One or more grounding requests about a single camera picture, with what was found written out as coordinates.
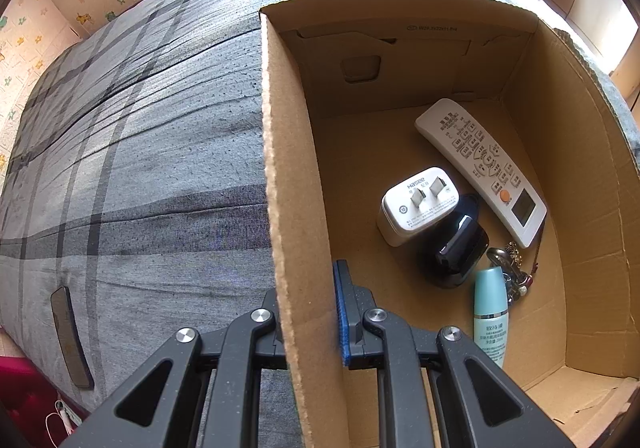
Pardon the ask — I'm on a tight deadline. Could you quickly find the white remote control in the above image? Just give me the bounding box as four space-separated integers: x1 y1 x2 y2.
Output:
414 99 548 250

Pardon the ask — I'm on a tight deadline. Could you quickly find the dark red object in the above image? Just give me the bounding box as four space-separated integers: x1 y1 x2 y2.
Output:
0 353 76 434

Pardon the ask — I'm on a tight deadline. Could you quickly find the white cable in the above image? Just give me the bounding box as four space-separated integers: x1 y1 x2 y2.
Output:
45 400 82 435

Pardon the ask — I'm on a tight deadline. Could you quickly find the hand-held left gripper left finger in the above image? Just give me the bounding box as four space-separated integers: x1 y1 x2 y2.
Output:
60 290 289 448

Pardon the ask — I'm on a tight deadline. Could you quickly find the teal cosmetic bottle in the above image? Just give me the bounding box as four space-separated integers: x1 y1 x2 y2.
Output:
472 266 512 369

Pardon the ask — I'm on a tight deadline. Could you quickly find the bunch of keys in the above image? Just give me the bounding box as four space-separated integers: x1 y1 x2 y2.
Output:
486 242 541 301

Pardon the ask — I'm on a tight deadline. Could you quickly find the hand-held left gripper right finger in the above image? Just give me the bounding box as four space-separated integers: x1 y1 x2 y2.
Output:
333 258 576 448

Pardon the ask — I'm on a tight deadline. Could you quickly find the grey plaid bedsheet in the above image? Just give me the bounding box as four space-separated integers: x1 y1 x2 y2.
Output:
0 0 640 448

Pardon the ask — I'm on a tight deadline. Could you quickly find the large white plug charger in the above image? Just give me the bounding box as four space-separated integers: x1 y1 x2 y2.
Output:
376 167 461 248

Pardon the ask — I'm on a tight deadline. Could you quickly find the cream wardrobe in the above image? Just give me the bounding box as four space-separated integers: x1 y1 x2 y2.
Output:
542 0 640 119

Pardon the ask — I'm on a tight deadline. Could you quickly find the dark smartphone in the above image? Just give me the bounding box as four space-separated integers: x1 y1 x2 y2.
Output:
50 286 96 390

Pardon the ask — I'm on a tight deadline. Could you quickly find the brown cardboard box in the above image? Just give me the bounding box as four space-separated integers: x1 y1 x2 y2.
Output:
258 0 640 448

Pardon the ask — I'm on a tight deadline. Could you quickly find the black glossy container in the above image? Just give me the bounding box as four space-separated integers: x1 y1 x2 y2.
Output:
417 194 491 289

